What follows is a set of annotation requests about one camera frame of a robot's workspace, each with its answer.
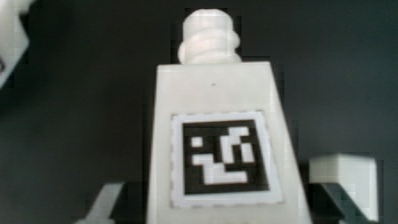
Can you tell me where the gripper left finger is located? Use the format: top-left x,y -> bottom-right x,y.
73,181 -> 150,224

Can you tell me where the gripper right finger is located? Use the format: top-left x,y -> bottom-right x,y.
310,154 -> 379,224

